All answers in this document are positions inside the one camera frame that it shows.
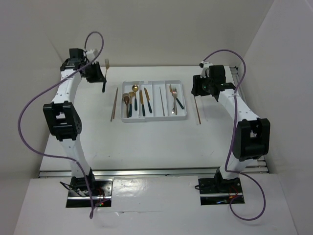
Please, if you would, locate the gold fork green handle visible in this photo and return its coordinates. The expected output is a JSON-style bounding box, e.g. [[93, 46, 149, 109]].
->
[[102, 58, 110, 93], [169, 85, 184, 109]]

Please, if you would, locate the metal chopstick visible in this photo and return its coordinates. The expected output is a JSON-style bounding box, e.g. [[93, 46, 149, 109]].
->
[[159, 87, 165, 116]]

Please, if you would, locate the brown chopstick pair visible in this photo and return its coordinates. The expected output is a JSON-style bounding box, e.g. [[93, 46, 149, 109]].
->
[[110, 88, 118, 122]]

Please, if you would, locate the gold knife green handle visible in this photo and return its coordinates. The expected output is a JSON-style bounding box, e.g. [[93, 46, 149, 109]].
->
[[144, 88, 153, 113], [139, 89, 146, 117]]

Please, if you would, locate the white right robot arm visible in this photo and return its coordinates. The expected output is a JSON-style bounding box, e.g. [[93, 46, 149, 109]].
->
[[191, 62, 270, 193]]

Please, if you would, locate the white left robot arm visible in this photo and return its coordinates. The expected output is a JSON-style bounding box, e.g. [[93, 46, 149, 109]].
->
[[43, 48, 104, 195]]

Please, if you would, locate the white cutlery tray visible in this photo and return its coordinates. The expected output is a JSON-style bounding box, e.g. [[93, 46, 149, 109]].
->
[[121, 80, 187, 123]]

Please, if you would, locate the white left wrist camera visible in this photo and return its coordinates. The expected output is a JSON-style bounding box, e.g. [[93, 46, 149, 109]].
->
[[85, 49, 98, 61]]

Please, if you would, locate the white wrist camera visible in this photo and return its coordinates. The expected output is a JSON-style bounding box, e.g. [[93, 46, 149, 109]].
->
[[85, 49, 98, 61], [199, 61, 213, 78]]

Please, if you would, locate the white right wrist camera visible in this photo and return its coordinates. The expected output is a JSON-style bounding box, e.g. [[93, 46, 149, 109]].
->
[[199, 61, 213, 78]]

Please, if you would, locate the aluminium rail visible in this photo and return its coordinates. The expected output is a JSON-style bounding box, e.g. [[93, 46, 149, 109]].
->
[[39, 165, 269, 178]]

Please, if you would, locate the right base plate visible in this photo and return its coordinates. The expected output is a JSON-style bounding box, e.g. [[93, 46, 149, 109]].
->
[[194, 178, 245, 206]]

